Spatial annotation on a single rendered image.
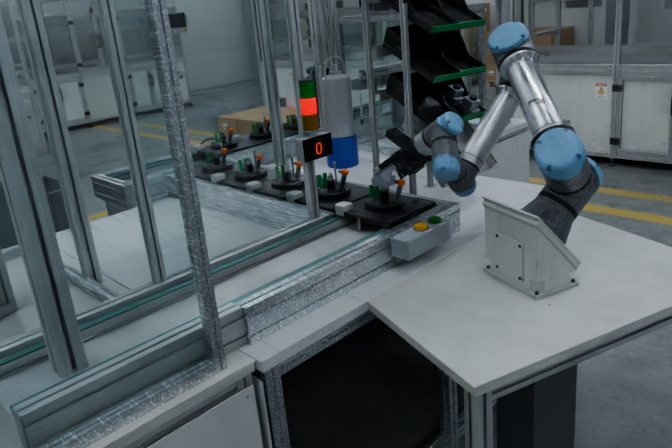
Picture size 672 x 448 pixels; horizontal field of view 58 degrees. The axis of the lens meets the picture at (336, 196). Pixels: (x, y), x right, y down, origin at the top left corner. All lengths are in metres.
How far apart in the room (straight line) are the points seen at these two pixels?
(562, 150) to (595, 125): 4.41
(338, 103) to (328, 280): 1.39
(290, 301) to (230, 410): 0.30
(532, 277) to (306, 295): 0.59
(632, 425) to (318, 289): 1.51
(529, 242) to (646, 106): 4.27
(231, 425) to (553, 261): 0.89
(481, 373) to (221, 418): 0.59
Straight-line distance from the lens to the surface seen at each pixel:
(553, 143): 1.62
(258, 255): 1.83
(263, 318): 1.54
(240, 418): 1.53
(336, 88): 2.89
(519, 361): 1.43
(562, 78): 6.06
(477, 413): 1.42
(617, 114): 5.90
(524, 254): 1.66
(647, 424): 2.75
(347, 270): 1.71
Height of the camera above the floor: 1.64
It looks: 18 degrees down
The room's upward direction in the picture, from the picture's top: 5 degrees counter-clockwise
